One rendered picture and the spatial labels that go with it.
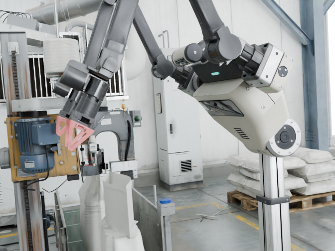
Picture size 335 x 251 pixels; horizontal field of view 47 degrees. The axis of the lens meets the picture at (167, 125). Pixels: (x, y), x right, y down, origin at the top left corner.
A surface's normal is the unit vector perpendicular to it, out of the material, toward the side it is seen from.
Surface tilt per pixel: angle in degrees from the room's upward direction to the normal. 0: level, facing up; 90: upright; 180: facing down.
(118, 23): 89
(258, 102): 90
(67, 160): 90
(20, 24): 88
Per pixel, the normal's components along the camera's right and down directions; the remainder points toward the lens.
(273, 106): 0.63, 0.43
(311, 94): -0.94, 0.08
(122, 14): 0.27, 0.03
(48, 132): 0.69, 0.00
